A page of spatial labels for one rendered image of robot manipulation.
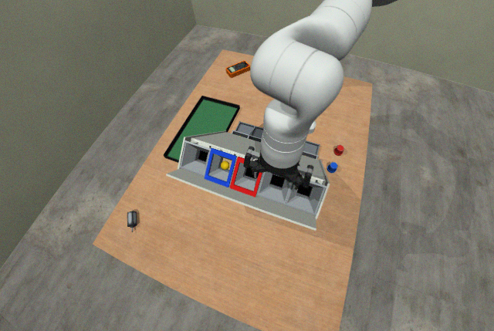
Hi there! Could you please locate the red plug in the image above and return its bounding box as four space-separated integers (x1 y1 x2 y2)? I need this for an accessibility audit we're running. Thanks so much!
334 145 344 156

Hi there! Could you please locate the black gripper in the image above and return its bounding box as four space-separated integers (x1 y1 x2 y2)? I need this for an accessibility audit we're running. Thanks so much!
243 146 313 191

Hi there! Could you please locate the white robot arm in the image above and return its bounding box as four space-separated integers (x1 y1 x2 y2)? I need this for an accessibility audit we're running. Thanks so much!
250 0 397 168

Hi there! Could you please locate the red square frame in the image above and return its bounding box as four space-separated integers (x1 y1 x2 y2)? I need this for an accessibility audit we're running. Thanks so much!
230 157 262 197

